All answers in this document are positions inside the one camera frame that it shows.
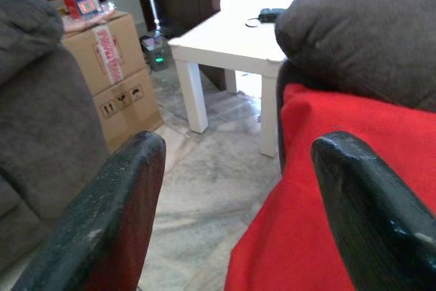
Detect red and blue packet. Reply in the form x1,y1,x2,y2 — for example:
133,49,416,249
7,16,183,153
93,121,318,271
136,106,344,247
63,0,104,20

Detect small black device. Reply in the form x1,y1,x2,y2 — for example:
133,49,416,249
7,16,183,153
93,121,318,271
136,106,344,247
258,7,285,24

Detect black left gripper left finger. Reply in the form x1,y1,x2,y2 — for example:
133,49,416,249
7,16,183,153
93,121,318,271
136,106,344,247
10,130,167,291

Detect white side table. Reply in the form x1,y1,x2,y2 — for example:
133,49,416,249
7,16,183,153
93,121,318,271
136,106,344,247
167,0,309,159

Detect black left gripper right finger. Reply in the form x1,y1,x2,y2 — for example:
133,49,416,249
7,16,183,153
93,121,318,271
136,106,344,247
311,131,436,291

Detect large grey fabric sofa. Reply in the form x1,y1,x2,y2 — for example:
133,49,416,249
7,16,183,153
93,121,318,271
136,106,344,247
274,0,436,172

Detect grey fabric armchair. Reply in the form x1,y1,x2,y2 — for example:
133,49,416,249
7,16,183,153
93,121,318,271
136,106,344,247
0,0,110,273

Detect red pillow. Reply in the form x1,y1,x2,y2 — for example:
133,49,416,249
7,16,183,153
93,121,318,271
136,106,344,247
224,82,436,291

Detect power unit with green light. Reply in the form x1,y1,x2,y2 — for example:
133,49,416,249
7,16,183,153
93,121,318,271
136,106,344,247
140,31,172,72

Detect cardboard box with handling symbols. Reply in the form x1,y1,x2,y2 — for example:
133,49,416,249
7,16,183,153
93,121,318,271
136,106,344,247
92,68,164,153

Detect cardboard box with red tape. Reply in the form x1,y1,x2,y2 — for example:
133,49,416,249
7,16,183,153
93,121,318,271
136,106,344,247
62,10,146,97

